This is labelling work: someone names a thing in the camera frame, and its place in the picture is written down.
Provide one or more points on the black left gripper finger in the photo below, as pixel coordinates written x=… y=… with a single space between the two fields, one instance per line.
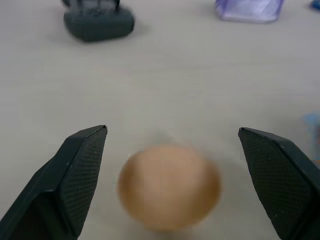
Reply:
x=280 y=180
x=98 y=23
x=72 y=180

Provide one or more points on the brown egg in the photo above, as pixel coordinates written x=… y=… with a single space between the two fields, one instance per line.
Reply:
x=169 y=188

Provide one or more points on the light blue object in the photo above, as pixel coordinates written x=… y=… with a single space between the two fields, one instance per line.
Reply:
x=312 y=136

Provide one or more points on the clear purple plastic container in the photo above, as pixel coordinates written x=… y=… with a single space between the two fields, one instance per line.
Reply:
x=250 y=10

